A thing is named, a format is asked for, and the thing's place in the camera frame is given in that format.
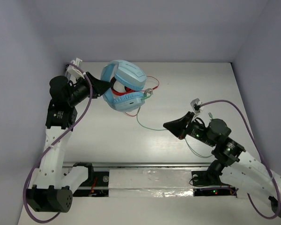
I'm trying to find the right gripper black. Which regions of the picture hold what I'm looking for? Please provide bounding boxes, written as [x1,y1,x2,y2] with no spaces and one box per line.
[163,112,215,147]

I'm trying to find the light blue headphones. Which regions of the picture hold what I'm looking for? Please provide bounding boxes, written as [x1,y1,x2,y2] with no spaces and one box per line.
[101,60,147,113]

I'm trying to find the green headphone cable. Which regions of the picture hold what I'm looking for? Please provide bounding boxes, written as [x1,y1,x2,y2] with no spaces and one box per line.
[136,88,216,158]

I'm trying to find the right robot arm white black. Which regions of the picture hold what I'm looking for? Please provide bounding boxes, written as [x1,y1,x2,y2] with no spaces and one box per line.
[163,112,281,218]

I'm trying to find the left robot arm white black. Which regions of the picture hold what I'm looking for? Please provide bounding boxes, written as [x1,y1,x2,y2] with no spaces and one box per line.
[23,72,111,214]

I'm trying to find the red black headphones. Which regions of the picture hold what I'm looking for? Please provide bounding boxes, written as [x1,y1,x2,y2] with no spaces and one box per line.
[110,78,135,97]

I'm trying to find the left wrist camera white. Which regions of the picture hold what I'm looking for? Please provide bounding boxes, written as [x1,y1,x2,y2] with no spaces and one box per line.
[70,58,83,79]

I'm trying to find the aluminium rail left side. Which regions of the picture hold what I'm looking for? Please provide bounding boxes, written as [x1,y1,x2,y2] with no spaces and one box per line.
[65,64,73,77]

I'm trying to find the aluminium rail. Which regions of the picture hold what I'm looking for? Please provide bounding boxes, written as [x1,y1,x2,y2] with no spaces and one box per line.
[63,161,225,170]
[65,64,73,77]

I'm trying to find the aluminium rail front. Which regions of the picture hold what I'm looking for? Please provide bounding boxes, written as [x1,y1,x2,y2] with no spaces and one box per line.
[63,161,225,170]

